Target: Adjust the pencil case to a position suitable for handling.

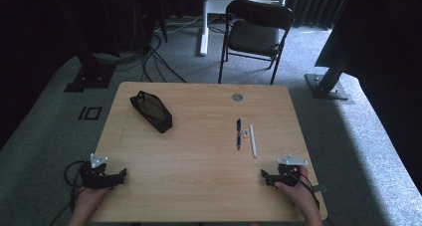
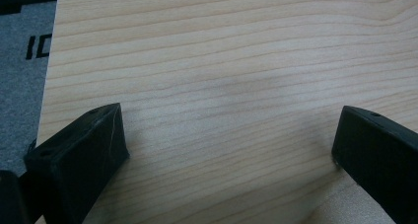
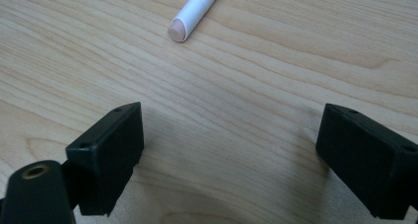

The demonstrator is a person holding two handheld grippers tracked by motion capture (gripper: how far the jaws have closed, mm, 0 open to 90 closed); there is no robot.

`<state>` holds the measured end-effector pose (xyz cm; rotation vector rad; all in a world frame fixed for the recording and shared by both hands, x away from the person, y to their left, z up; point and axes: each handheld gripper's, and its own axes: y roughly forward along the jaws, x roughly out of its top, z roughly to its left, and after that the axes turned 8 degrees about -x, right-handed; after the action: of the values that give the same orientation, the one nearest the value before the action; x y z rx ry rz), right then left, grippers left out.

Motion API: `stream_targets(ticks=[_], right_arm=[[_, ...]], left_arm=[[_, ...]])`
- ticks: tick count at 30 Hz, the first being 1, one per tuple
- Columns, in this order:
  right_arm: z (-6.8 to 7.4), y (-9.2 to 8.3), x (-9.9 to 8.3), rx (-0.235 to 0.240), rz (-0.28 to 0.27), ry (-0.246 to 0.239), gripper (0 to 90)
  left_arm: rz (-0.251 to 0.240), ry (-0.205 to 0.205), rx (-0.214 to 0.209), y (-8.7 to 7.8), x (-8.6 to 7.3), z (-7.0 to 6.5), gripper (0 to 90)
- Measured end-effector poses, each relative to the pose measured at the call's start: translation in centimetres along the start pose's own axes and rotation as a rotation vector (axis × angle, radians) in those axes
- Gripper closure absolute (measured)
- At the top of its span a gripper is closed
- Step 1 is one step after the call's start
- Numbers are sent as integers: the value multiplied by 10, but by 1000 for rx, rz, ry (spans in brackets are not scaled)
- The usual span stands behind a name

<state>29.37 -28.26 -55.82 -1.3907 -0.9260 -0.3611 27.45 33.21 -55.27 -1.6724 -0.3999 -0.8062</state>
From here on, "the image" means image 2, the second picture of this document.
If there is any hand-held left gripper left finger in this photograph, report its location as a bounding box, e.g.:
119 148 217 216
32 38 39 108
24 102 130 224

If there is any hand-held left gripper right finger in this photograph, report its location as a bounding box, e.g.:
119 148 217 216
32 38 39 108
330 105 418 224

